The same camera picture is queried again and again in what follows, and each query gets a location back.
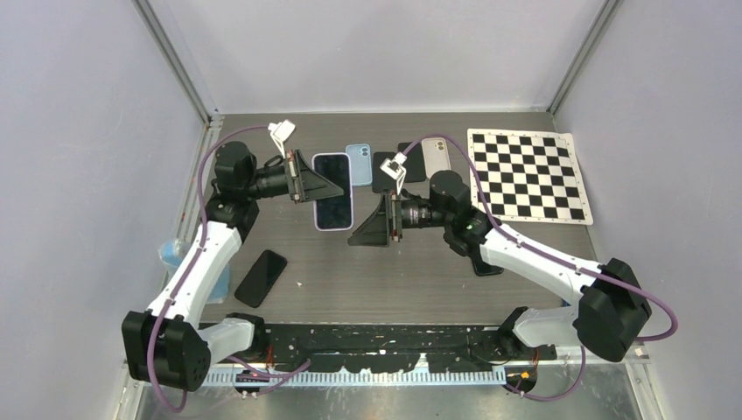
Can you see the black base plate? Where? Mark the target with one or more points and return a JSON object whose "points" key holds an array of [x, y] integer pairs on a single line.
{"points": [[384, 348]]}

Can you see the light-blue phone case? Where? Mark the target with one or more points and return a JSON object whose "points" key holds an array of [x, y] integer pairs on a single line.
{"points": [[360, 157]]}

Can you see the black phone bare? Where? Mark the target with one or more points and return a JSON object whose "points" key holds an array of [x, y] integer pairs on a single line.
{"points": [[261, 277]]}

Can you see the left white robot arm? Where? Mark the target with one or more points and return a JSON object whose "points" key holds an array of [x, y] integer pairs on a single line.
{"points": [[165, 344]]}

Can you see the phone in black case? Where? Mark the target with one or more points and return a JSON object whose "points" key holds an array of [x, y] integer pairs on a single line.
{"points": [[484, 269]]}

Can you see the checkerboard calibration mat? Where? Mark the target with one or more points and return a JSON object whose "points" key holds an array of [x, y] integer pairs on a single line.
{"points": [[528, 176]]}

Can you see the beige phone case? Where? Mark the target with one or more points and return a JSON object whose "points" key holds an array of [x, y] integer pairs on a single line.
{"points": [[435, 155]]}

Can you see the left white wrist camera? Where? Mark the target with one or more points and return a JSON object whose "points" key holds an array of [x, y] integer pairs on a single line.
{"points": [[279, 133]]}

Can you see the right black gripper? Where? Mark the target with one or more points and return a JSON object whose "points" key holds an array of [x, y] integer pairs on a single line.
{"points": [[388, 217]]}

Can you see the aluminium front rail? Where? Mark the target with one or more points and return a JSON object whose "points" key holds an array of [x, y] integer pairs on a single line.
{"points": [[418, 376]]}

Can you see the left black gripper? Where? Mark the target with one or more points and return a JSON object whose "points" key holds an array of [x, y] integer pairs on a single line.
{"points": [[312, 185]]}

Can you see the phone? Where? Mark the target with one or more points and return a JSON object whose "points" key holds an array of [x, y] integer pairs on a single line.
{"points": [[381, 180], [484, 269], [336, 213]]}

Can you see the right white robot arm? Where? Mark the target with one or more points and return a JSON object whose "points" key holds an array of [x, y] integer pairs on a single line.
{"points": [[605, 312]]}

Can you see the black smartphone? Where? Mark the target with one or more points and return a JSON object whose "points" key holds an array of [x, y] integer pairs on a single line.
{"points": [[415, 165]]}

